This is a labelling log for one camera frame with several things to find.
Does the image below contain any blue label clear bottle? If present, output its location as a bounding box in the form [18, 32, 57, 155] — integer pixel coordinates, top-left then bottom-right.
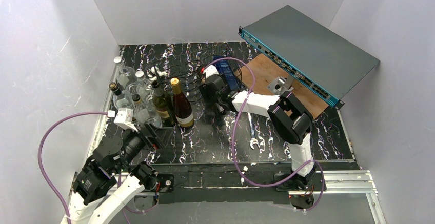
[213, 60, 242, 91]

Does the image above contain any clear bottle brown neck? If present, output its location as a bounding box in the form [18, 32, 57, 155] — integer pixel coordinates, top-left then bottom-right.
[132, 94, 163, 128]

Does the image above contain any dark wine bottle gold cap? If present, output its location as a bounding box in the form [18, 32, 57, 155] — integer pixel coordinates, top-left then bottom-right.
[170, 77, 194, 128]

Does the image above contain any dark wine bottle silver cap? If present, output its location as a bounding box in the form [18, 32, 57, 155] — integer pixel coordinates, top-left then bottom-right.
[151, 80, 175, 127]

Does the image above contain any clear bottle gold label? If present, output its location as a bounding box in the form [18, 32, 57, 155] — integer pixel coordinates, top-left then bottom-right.
[109, 82, 135, 110]

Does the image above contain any clear bottle dark label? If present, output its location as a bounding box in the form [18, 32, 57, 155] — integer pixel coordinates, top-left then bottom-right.
[135, 70, 154, 102]

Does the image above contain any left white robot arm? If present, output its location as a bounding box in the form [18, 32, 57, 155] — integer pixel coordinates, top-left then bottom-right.
[61, 124, 174, 223]

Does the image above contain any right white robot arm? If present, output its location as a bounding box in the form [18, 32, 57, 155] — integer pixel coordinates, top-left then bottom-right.
[198, 74, 315, 190]

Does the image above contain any brown wooden board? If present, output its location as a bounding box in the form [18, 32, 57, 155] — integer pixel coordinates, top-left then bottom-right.
[241, 54, 329, 118]

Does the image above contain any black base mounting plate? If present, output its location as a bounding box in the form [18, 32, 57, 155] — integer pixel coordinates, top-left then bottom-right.
[112, 161, 347, 205]

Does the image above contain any silver combination wrench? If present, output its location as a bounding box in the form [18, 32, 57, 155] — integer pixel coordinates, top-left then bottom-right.
[247, 113, 259, 150]

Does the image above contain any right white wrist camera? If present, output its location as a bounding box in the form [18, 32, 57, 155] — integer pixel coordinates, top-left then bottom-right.
[200, 65, 219, 79]

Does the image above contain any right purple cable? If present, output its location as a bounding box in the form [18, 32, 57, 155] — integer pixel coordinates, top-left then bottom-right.
[204, 57, 325, 213]

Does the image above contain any purple cable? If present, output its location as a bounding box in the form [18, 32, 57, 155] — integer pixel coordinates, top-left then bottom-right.
[37, 111, 159, 224]
[204, 57, 325, 213]

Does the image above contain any black wire wine rack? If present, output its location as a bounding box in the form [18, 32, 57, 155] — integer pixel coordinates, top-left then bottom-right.
[149, 42, 237, 105]

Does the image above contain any grey metal bracket stand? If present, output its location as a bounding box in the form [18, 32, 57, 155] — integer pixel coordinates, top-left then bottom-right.
[267, 74, 295, 95]

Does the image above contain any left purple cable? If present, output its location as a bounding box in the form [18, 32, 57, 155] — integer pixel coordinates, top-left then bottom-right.
[37, 111, 159, 224]

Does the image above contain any teal network switch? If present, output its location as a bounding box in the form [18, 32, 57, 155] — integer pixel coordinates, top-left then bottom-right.
[238, 5, 380, 110]

